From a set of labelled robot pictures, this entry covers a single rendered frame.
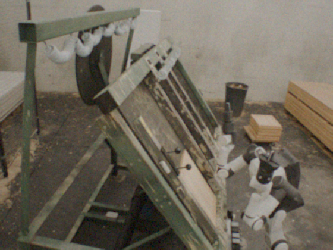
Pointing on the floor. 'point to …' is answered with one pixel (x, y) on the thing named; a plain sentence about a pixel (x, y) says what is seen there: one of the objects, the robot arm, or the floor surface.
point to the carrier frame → (35, 241)
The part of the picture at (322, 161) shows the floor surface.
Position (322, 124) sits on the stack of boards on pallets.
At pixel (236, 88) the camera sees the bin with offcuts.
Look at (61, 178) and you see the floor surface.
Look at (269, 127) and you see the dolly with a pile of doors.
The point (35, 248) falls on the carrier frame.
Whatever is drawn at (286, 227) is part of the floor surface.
